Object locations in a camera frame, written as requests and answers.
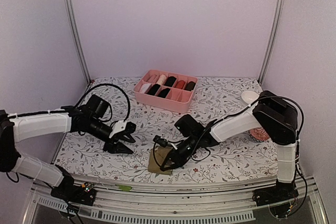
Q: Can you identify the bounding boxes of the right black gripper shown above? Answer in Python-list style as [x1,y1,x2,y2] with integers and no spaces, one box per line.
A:
[161,135,200,171]

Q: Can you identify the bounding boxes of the khaki underwear cream waistband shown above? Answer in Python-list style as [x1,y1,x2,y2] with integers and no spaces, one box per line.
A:
[148,146,172,176]

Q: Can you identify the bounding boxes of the black underwear white trim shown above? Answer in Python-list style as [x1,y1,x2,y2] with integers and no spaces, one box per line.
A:
[157,88,171,98]

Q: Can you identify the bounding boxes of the pink divided storage box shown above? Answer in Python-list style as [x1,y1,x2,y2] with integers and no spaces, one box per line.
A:
[133,69,198,113]

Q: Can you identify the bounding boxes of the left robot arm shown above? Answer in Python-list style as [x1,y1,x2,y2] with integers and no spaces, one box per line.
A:
[1,94,136,200]

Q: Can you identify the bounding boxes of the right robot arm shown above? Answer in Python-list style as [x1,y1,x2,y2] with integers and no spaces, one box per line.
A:
[153,91,305,201]

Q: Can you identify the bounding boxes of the black rolled underwear front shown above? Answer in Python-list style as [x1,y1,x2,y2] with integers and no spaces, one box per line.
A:
[147,83,161,95]

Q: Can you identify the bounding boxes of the black rolled underwear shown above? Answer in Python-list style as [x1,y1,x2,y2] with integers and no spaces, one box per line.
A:
[147,83,161,95]
[164,76,177,87]

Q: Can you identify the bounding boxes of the beige rolled underwear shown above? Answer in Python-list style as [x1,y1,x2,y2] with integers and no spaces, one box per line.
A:
[156,74,167,85]

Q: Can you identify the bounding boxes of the red rolled underwear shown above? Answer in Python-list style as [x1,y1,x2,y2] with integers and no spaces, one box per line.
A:
[175,80,185,90]

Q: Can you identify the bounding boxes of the olive rolled underwear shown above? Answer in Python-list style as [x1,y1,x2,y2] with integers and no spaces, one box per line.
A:
[184,81,196,91]

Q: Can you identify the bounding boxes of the black rolled underwear back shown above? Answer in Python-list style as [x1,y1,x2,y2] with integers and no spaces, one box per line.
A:
[164,76,177,87]

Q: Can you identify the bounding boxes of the green tape scrap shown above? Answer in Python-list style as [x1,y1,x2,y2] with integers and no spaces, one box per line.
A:
[118,185,132,191]

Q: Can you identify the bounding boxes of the white folded cloth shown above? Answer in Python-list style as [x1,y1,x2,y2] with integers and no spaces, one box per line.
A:
[139,83,152,93]

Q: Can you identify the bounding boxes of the pink folded cloth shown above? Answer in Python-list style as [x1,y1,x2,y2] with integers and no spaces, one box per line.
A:
[146,74,157,83]

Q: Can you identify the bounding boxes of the floral table mat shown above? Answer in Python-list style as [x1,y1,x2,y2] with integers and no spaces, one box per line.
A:
[54,76,299,185]

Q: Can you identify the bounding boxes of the red patterned bowl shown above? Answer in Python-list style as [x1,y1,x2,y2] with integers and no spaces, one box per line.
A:
[248,127,270,143]

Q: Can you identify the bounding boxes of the white bowl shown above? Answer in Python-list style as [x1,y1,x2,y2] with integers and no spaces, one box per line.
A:
[241,91,259,104]

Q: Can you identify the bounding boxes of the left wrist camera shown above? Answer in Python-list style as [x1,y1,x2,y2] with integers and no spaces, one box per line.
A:
[109,120,127,138]

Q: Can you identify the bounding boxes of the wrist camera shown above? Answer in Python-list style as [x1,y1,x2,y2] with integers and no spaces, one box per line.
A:
[109,120,127,138]
[153,135,177,150]

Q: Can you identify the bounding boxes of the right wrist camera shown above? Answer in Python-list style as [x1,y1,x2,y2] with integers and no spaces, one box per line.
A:
[153,135,177,150]

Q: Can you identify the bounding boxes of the aluminium front rail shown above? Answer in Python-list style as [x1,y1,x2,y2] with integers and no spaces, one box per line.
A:
[23,176,329,223]

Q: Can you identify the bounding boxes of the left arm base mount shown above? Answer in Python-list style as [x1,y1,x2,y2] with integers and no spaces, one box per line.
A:
[50,180,97,206]

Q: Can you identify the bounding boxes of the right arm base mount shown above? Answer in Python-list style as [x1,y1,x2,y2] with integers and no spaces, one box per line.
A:
[252,180,299,219]

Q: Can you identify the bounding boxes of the right aluminium frame post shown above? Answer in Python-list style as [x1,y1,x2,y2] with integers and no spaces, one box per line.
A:
[258,0,285,85]

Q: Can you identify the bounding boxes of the aluminium frame post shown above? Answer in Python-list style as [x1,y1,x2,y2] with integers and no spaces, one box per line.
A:
[258,0,285,85]
[64,0,91,84]

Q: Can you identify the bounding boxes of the left aluminium frame post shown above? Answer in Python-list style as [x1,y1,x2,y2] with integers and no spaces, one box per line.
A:
[64,0,91,84]

